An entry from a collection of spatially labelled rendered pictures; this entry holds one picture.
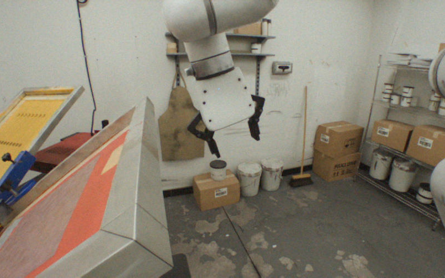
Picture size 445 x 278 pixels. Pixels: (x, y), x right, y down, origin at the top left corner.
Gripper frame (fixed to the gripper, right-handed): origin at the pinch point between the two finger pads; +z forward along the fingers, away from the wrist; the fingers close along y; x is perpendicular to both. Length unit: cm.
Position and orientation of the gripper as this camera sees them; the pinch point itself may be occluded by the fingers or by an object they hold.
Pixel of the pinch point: (236, 143)
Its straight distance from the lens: 45.2
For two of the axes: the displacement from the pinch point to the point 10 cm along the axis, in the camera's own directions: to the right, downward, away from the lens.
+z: 2.8, 8.7, 4.2
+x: -3.1, -3.3, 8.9
